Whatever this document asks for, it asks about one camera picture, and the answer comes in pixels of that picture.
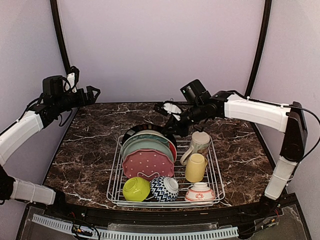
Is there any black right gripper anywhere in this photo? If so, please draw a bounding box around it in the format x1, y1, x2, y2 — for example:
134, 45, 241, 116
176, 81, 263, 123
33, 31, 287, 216
161, 102, 206, 138

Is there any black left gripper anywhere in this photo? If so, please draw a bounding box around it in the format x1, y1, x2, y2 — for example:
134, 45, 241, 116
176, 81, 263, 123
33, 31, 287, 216
54, 85, 101, 113

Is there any light green plate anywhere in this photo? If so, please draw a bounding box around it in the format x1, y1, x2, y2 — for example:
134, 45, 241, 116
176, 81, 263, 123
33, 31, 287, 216
122, 139, 175, 162

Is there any black striped rim plate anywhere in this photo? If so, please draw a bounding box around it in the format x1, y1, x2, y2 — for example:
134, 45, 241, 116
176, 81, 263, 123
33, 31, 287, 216
121, 124, 177, 149

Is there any teal patterned plate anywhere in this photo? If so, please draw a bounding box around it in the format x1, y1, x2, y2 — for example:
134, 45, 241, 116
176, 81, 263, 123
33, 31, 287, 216
121, 130, 171, 151

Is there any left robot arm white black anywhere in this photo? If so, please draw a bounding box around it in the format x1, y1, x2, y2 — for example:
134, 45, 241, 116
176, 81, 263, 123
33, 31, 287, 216
0, 86, 101, 218

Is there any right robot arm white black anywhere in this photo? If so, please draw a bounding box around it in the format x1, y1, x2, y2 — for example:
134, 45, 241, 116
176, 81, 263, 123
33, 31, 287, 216
154, 90, 308, 217

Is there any red floral plate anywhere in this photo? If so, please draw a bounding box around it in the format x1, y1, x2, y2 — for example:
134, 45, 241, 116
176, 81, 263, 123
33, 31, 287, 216
169, 140, 177, 162

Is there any white patterned tall mug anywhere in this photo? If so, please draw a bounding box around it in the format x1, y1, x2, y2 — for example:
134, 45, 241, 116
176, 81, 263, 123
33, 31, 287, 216
180, 131, 211, 166

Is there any yellow mug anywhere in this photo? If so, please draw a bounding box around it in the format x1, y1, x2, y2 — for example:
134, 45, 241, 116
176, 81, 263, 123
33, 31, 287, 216
185, 153, 208, 183

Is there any pink polka dot plate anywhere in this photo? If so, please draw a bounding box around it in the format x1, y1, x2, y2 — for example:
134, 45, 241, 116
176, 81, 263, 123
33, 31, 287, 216
122, 149, 174, 181

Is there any blue white zigzag bowl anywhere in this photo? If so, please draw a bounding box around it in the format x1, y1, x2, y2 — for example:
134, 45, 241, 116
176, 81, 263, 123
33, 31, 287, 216
150, 176, 179, 202

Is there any white red patterned bowl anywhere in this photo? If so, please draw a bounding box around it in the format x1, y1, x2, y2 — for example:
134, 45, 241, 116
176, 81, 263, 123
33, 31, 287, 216
184, 182, 216, 203

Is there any lime green bowl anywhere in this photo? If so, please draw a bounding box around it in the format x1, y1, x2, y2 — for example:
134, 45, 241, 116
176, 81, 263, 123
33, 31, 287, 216
122, 176, 151, 202

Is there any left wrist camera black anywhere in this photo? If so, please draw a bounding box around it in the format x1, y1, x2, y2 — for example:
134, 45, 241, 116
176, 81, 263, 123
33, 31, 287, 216
42, 75, 64, 97

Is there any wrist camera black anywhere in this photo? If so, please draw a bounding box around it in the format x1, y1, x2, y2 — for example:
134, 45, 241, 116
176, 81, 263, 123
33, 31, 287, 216
180, 79, 211, 105
42, 75, 64, 97

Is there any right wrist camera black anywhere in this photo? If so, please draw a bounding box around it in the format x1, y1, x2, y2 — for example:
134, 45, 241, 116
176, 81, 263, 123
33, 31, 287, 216
180, 79, 211, 105

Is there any white wire dish rack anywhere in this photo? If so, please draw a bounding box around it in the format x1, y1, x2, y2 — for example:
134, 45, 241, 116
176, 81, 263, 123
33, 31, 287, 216
106, 135, 225, 208

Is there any black front rail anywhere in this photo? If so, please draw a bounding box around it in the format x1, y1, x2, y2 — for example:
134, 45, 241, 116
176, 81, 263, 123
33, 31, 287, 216
44, 194, 298, 235

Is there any left black frame post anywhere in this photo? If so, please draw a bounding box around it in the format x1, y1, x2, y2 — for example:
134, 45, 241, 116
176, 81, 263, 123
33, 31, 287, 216
49, 0, 71, 74

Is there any black frame post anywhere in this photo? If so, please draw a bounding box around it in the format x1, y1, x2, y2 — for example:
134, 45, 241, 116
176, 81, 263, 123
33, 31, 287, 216
244, 0, 272, 97
49, 0, 71, 74

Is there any white slotted cable duct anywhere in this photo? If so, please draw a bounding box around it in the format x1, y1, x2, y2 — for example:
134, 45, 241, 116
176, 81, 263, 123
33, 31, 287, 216
31, 214, 239, 240

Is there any right black frame post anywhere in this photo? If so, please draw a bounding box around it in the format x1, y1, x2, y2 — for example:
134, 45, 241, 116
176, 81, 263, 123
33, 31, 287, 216
244, 0, 272, 97

